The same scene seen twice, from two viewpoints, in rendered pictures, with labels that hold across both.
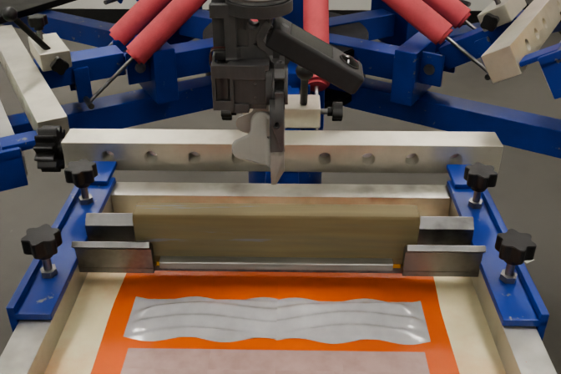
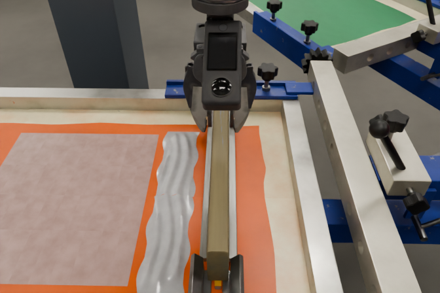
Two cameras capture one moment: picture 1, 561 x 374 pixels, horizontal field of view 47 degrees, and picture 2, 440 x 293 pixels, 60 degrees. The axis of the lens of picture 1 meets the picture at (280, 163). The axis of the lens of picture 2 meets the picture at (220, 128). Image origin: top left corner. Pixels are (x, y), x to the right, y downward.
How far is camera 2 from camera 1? 80 cm
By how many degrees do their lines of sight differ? 71
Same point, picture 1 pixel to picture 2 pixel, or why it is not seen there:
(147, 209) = not seen: hidden behind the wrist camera
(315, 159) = (346, 201)
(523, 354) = not seen: outside the picture
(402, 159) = (370, 282)
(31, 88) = (384, 36)
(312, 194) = (306, 208)
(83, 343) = (165, 119)
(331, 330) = (154, 224)
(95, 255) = not seen: hidden behind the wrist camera
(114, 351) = (158, 130)
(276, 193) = (302, 183)
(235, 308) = (181, 173)
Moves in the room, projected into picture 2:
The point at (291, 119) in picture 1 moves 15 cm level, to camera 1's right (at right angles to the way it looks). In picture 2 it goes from (380, 167) to (416, 250)
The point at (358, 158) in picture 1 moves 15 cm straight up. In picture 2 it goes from (358, 237) to (387, 166)
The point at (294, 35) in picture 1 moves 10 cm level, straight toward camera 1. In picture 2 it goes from (211, 35) to (129, 34)
